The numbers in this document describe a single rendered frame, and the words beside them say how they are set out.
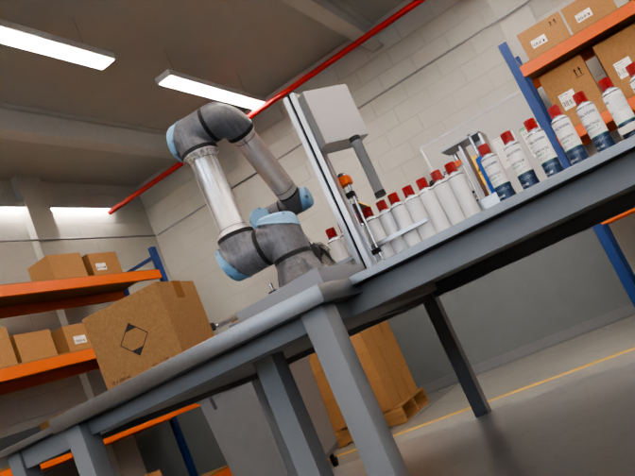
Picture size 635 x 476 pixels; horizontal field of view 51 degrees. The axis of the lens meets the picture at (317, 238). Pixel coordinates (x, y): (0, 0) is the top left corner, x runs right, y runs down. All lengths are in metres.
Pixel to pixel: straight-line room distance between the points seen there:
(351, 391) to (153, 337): 0.91
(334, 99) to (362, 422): 1.12
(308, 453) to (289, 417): 0.10
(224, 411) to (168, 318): 2.31
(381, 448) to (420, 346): 5.56
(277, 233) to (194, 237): 6.36
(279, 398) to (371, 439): 0.35
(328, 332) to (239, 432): 3.02
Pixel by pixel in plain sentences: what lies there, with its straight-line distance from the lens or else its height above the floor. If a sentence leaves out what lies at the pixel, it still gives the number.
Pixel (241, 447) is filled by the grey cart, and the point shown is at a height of 0.42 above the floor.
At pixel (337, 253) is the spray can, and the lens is 2.22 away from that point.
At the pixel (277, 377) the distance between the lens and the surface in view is 1.67.
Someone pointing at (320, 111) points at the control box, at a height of 1.39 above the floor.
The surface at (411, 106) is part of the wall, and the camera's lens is 6.95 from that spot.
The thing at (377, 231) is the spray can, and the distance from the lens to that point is 2.15.
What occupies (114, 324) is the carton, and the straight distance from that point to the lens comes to 2.23.
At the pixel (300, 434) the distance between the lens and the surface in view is 1.68.
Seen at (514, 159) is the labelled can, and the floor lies 1.00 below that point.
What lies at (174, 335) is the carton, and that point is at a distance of 2.12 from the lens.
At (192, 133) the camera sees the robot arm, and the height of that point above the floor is 1.46.
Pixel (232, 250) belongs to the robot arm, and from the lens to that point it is 1.94.
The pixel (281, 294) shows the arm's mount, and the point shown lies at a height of 0.89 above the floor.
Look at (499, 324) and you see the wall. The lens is 6.69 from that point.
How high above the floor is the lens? 0.67
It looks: 10 degrees up
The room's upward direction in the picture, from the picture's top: 24 degrees counter-clockwise
